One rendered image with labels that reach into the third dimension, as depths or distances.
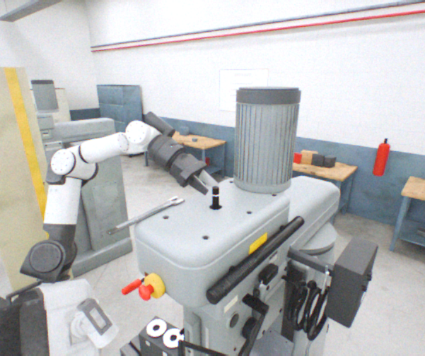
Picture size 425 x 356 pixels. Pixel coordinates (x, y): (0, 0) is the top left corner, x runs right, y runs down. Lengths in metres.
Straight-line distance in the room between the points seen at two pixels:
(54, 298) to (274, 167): 0.73
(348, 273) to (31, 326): 0.86
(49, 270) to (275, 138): 0.74
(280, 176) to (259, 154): 0.11
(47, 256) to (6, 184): 1.45
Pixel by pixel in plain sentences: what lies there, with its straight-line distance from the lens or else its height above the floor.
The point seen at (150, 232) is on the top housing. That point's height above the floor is 1.89.
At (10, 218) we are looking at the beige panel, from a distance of 2.39.
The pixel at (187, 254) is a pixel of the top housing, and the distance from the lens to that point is 0.60.
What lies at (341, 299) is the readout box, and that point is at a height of 1.61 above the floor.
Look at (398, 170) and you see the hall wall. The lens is 4.92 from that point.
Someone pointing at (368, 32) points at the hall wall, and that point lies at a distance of 4.91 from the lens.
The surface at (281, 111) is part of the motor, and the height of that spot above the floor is 2.15.
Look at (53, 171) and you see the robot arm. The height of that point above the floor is 1.97.
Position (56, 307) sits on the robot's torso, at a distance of 0.91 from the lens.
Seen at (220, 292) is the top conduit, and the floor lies 1.80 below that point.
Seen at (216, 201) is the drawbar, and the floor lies 1.91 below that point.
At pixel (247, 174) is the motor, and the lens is 0.87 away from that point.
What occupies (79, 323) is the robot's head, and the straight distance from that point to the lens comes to 0.90.
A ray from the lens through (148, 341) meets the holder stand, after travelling 1.43.
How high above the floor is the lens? 2.24
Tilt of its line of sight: 21 degrees down
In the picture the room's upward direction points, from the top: straight up
